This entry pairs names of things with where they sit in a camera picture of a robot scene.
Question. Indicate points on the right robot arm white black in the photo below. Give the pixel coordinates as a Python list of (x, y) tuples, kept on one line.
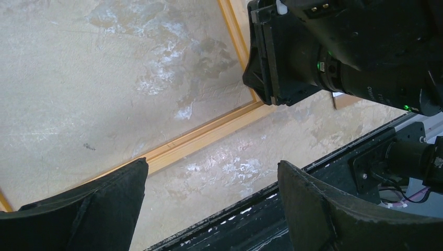
[(388, 52)]

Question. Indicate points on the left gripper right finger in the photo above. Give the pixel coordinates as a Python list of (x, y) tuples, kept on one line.
[(322, 217)]

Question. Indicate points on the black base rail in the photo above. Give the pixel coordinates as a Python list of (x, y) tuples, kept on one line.
[(363, 168)]

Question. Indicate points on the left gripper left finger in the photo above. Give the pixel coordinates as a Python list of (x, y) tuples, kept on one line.
[(99, 215)]

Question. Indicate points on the aluminium extrusion rail front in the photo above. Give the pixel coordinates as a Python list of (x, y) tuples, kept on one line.
[(429, 126)]

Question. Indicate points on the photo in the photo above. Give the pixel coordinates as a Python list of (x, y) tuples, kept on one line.
[(342, 100)]

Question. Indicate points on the orange wooden picture frame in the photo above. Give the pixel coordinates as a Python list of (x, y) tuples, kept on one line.
[(88, 86)]

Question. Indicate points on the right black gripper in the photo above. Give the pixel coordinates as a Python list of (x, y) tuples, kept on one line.
[(287, 64)]

